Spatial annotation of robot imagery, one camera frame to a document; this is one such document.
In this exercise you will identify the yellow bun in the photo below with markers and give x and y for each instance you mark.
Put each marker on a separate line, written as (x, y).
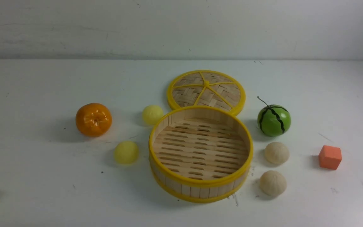
(151, 114)
(126, 152)

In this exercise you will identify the white bun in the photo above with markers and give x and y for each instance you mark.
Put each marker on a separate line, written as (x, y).
(273, 183)
(276, 153)

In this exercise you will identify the woven bamboo steamer lid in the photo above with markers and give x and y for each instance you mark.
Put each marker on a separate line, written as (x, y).
(206, 88)

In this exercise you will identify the bamboo steamer tray yellow rim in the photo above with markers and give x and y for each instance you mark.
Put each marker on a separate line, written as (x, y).
(200, 154)

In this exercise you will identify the orange toy tangerine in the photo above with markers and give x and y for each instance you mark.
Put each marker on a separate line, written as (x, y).
(93, 119)

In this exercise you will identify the green toy watermelon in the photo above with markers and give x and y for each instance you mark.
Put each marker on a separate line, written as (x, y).
(273, 120)

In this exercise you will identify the orange cube block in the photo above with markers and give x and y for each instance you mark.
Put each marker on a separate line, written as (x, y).
(330, 157)

